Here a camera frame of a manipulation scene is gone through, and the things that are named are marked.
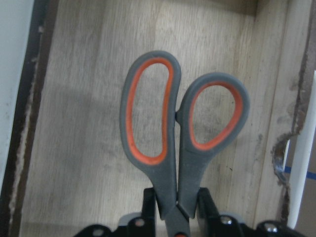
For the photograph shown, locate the white drawer handle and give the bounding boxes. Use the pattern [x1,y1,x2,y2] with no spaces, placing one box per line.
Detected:
[287,77,316,228]

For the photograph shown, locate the white foam box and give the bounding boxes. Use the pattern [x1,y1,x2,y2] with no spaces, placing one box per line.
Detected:
[0,0,34,182]

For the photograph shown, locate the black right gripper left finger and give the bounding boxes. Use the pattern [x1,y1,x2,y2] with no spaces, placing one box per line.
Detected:
[75,188,156,237]

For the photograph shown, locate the open wooden drawer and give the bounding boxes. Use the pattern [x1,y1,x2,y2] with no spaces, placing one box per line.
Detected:
[20,0,316,237]

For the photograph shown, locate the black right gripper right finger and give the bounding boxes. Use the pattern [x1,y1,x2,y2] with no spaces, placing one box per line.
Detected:
[197,188,303,237]

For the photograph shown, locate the grey orange scissors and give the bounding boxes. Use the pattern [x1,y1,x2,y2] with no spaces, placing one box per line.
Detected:
[119,50,250,237]

